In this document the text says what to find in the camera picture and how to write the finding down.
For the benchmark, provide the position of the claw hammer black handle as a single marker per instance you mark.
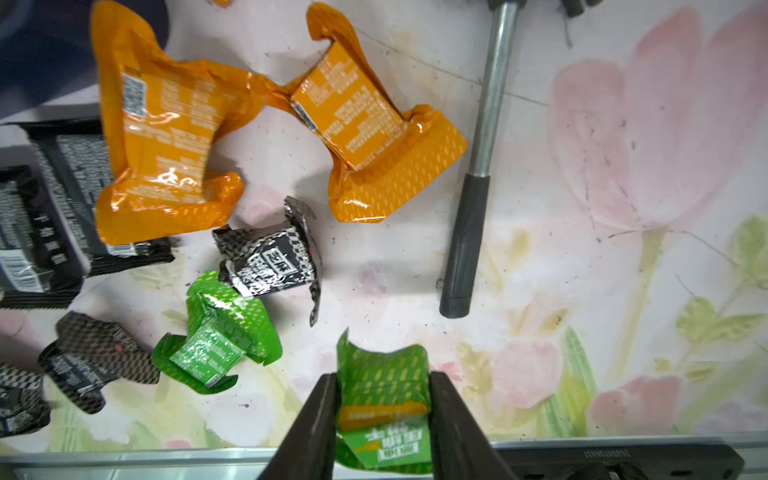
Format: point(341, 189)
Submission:
point(466, 238)

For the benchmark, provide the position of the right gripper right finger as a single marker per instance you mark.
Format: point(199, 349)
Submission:
point(460, 449)

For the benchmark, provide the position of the green cookie packet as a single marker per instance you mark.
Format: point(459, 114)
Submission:
point(382, 424)
point(223, 329)

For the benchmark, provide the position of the aluminium mounting rail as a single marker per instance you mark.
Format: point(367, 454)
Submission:
point(248, 463)

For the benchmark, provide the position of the orange cookie packet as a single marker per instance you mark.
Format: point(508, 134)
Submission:
point(382, 157)
point(160, 118)

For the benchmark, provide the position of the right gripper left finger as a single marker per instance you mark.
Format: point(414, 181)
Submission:
point(308, 450)

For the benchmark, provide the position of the black checkered cookie packet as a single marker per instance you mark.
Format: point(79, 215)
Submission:
point(88, 354)
point(23, 407)
point(262, 261)

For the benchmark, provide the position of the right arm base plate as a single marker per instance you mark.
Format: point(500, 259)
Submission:
point(683, 461)

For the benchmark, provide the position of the dark blue storage box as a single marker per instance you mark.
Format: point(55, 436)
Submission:
point(46, 52)

